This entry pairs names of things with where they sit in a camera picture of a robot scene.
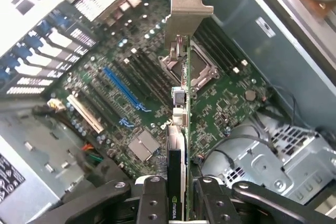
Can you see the green motherboard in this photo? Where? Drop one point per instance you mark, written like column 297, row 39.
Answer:
column 223, row 103

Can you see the perforated metal drive cage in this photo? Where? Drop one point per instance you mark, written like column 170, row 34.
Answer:
column 262, row 166

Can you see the open black PC case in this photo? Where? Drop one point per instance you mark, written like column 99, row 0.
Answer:
column 236, row 1

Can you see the white expansion slot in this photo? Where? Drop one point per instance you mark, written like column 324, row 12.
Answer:
column 85, row 113

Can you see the black long expansion slot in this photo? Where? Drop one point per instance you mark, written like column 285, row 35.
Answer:
column 94, row 107
column 103, row 100

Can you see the blue slot latch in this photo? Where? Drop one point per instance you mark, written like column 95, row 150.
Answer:
column 125, row 122

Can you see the grey power supply unit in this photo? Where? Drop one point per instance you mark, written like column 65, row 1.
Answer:
column 39, row 134

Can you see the coin cell battery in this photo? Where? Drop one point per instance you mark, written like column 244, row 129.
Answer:
column 250, row 95

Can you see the blue expansion slot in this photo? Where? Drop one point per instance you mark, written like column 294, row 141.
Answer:
column 120, row 87

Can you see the white power connector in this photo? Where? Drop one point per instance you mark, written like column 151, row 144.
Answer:
column 56, row 104

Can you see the metal CPU socket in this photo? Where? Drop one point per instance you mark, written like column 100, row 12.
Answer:
column 202, row 64

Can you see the silver chipset heatsink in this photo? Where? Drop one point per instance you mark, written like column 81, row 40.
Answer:
column 144, row 145

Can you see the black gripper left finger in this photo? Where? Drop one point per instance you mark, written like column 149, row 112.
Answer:
column 152, row 203

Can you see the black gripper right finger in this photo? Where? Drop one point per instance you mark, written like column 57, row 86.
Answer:
column 215, row 205

